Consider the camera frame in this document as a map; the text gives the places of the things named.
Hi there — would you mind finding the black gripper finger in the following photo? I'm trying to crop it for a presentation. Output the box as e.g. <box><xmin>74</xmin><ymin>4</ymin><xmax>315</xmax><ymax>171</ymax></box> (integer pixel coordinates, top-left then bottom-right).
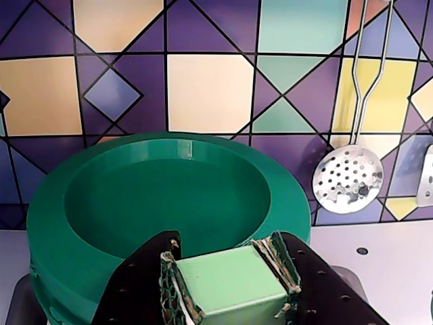
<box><xmin>252</xmin><ymin>230</ymin><xmax>388</xmax><ymax>325</ymax></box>
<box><xmin>91</xmin><ymin>230</ymin><xmax>206</xmax><ymax>325</ymax></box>

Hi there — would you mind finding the large green round bowl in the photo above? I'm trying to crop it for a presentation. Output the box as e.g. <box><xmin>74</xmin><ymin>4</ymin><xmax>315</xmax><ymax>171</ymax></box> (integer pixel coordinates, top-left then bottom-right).
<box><xmin>26</xmin><ymin>132</ymin><xmax>312</xmax><ymax>325</ymax></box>

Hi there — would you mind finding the green round recipient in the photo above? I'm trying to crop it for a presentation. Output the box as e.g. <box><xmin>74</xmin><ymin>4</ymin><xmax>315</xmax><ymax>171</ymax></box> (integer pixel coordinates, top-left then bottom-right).
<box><xmin>28</xmin><ymin>259</ymin><xmax>102</xmax><ymax>325</ymax></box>

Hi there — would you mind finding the metal skimmer spoon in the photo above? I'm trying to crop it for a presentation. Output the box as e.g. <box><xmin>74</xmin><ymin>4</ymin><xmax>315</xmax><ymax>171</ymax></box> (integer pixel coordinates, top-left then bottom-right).
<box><xmin>311</xmin><ymin>0</ymin><xmax>396</xmax><ymax>215</ymax></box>

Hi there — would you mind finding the metal slotted spatula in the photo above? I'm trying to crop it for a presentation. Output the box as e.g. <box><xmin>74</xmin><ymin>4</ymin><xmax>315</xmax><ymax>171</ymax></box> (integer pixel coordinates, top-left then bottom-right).
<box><xmin>415</xmin><ymin>144</ymin><xmax>433</xmax><ymax>208</ymax></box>

